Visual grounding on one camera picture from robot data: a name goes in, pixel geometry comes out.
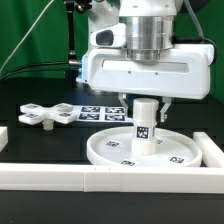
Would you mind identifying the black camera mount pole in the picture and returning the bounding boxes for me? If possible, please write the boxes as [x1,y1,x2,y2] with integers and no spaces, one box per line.
[63,0,92,88]

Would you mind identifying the white cross-shaped table base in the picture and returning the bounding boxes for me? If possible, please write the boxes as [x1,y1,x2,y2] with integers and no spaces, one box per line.
[18,103,78,131]

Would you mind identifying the white round table top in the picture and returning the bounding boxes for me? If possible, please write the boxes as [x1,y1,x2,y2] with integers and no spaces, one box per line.
[87,126,202,167]

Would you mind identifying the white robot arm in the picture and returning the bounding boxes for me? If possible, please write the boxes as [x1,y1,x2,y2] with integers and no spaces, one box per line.
[77,0,216,120]

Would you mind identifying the white U-shaped workspace frame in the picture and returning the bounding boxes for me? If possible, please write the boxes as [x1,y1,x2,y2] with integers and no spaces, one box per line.
[0,132,224,194]

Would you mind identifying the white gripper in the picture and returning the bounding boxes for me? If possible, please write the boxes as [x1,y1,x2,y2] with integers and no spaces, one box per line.
[82,24,215,122]

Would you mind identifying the black cable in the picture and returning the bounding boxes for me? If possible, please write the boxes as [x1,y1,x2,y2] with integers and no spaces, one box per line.
[0,60,73,83]

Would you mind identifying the grey cable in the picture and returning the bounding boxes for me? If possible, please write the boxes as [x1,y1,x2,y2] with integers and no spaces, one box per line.
[0,0,55,76]

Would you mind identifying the white sheet with fiducial markers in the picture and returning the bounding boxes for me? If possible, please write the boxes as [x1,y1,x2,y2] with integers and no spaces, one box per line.
[73,105,133,123]

